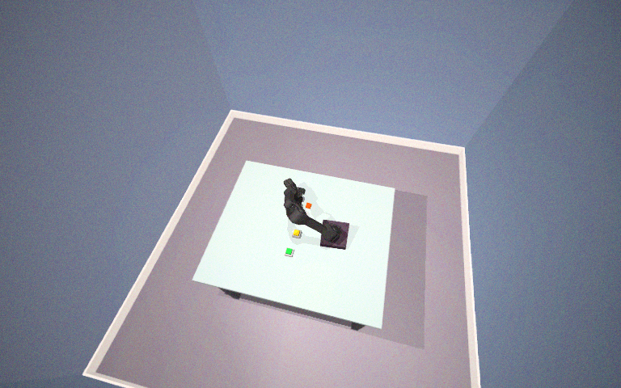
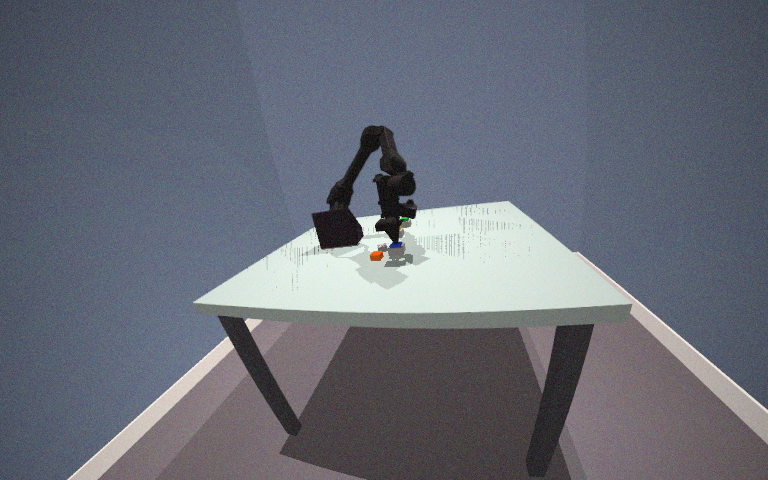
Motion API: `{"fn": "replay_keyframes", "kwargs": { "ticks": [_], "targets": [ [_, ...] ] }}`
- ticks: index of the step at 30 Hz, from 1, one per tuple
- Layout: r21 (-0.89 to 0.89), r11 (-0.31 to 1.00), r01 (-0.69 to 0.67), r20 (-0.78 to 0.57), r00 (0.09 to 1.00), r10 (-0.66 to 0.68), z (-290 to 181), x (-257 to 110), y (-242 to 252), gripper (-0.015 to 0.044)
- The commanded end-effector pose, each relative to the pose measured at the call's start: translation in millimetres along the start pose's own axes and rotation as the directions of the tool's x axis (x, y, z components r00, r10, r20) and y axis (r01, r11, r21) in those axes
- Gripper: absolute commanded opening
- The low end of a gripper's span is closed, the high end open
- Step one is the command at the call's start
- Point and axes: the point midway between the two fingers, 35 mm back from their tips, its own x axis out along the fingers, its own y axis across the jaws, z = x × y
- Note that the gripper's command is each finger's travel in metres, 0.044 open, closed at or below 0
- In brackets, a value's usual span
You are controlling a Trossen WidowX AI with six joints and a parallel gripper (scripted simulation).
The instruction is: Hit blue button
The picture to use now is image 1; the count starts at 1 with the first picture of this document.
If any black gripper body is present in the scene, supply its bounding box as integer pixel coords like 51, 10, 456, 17
290, 188, 306, 213

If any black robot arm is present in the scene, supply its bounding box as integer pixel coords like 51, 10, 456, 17
283, 178, 342, 243

